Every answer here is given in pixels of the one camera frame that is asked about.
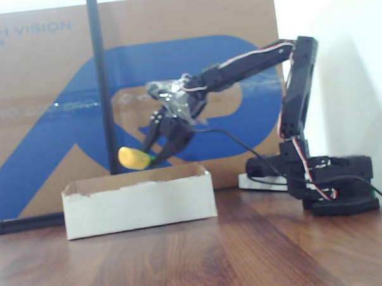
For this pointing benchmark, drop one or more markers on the black stand pole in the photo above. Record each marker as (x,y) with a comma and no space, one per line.
(96,42)

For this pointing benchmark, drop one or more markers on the white cardboard tray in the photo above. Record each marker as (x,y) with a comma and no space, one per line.
(133,209)

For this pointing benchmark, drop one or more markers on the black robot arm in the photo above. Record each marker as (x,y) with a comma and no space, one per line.
(298,97)

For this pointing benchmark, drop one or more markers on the tape-wrapped camera on gripper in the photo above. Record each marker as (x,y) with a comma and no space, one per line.
(173,93)

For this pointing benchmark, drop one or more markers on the yellow green marker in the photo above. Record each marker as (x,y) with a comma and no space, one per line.
(131,158)

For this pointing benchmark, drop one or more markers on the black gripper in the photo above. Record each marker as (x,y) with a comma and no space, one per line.
(174,128)

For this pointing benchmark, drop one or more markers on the large brown blue-printed carton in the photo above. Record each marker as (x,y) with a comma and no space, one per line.
(33,93)

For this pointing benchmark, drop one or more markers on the black power adapter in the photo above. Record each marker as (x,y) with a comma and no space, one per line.
(261,166)

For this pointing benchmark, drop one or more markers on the white power strip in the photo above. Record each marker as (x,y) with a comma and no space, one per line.
(243,182)

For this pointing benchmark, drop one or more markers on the black stand base bar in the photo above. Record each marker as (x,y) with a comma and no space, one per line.
(23,224)

